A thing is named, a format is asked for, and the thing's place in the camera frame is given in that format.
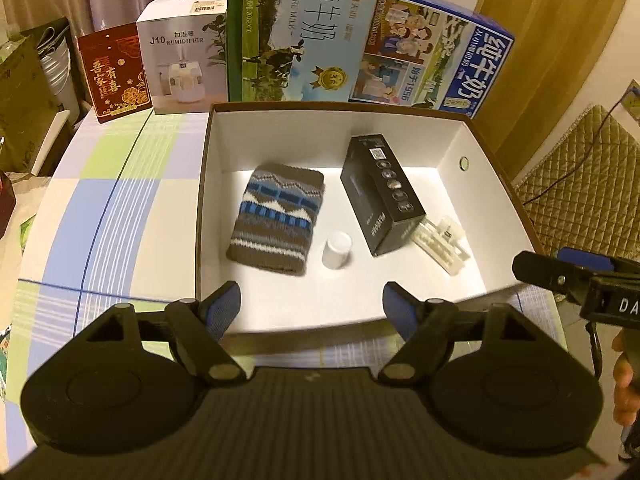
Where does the brown cardboard carton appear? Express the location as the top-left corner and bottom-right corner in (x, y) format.
(0, 37), (73, 177)

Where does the wooden wardrobe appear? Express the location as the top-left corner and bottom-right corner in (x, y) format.
(474, 0), (626, 178)

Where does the black power cable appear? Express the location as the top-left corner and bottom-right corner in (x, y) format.
(522, 79), (640, 206)

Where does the green blue milk carton box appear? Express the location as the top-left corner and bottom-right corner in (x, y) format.
(227, 0), (376, 102)

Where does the knitted patterned pouch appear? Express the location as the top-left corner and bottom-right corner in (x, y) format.
(226, 162), (324, 276)

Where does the small clear plastic case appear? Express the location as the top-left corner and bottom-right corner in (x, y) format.
(411, 217), (471, 276)

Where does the person's right hand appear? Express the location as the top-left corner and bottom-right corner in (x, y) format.
(612, 332), (640, 427)

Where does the brown cardboard storage box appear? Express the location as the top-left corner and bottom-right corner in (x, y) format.
(195, 102), (541, 334)

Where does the white humidifier box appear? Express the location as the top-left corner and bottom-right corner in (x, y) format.
(137, 0), (228, 115)

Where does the quilted beige chair cushion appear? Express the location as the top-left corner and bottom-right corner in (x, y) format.
(515, 105), (639, 260)

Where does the red gift box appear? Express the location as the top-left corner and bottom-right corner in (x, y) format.
(78, 23), (152, 124)

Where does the stack of white bowls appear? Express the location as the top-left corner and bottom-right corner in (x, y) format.
(37, 25), (80, 126)

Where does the black product box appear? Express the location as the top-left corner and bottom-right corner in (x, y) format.
(341, 134), (425, 257)

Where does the small white bottle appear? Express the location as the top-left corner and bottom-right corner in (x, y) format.
(322, 231), (352, 270)

